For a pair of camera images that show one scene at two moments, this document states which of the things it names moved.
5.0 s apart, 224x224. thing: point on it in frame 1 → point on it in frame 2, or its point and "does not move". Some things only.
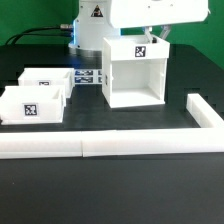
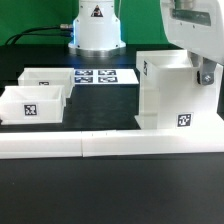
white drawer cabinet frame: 134,70 → 170,96
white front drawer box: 32,104 does not move
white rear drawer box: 65,77 does not move
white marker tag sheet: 88,76 does not move
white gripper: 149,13 → 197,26
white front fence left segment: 41,144 does not move
